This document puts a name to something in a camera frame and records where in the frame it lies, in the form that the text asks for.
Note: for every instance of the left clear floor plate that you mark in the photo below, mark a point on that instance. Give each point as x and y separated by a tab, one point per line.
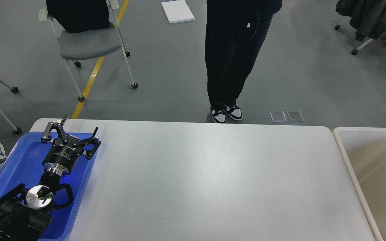
278	116

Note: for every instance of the beige plastic bin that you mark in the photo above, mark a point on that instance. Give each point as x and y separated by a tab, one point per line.
363	151

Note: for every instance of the white flat box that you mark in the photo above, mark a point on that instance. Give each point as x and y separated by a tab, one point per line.
177	11

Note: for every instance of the dark grey coat on chair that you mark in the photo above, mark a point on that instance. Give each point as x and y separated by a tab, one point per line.
368	17

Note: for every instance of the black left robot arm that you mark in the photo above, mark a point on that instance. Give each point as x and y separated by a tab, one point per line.
43	182

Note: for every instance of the right clear floor plate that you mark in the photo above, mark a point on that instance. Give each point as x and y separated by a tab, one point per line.
295	116

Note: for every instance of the grey seat rolling chair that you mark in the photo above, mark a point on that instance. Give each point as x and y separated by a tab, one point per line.
90	44

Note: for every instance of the black jacket on chair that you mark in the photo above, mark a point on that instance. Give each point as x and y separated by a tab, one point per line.
77	16

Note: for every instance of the clear floor plate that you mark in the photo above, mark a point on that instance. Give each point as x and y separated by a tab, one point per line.
295	116
278	116

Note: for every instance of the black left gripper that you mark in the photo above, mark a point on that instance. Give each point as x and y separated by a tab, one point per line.
62	152

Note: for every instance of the person in black clothes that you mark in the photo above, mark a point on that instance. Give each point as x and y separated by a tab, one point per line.
235	33

